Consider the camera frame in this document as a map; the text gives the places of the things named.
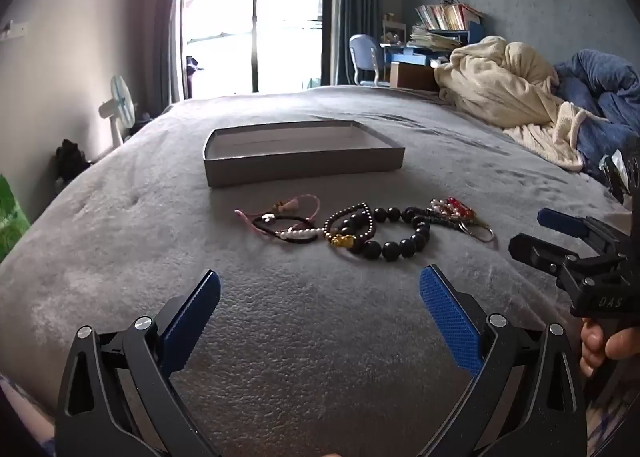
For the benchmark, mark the black bag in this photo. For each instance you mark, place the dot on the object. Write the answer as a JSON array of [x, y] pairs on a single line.
[[70, 159]]

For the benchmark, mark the small desk organizer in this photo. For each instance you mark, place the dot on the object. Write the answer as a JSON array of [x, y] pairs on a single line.
[[393, 29]]

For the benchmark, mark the glass sliding door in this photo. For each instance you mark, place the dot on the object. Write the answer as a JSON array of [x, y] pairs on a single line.
[[250, 27]]

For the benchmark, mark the pile of papers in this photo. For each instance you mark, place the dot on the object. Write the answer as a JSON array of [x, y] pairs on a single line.
[[432, 39]]

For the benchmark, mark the red bead gold tassel ornament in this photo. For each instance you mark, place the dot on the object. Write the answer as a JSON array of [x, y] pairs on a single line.
[[457, 207]]

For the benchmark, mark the white standing fan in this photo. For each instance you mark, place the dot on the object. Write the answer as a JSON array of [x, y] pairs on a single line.
[[122, 97]]

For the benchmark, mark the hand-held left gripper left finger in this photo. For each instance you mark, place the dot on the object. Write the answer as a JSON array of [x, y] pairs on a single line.
[[192, 322]]

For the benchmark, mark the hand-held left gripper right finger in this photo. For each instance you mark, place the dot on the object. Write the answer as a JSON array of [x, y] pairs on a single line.
[[450, 322]]

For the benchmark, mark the grey bed blanket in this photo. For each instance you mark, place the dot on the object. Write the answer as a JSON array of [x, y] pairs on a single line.
[[300, 337]]

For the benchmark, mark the green plastic bag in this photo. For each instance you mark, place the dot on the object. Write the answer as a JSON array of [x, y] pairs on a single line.
[[10, 222]]

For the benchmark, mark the grey cardboard box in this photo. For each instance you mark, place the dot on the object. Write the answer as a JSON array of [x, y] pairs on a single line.
[[300, 164]]

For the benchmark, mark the blue desk chair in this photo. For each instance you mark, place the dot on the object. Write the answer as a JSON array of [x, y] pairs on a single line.
[[361, 49]]

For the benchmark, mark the blue desk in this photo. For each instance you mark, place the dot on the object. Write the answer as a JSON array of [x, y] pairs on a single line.
[[405, 57]]

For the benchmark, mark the brown wooden cabinet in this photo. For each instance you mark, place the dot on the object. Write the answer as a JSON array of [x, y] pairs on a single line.
[[412, 77]]

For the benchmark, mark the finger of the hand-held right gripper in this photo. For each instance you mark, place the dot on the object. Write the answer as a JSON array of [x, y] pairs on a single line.
[[562, 223], [535, 249]]

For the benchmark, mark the person's right hand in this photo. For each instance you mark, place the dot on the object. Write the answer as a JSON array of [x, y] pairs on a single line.
[[595, 349]]

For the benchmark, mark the grey curtain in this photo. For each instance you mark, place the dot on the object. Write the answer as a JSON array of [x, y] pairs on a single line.
[[167, 37]]

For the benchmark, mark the blue quilt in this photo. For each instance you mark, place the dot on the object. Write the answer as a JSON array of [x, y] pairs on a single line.
[[600, 82]]

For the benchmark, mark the white wall hook rail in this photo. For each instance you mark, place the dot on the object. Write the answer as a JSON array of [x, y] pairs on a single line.
[[15, 30]]

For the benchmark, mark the row of upright books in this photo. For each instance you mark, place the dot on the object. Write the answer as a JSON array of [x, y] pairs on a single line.
[[445, 16]]

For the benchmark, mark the cream fleece blanket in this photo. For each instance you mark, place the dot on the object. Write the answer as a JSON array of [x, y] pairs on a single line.
[[500, 82]]

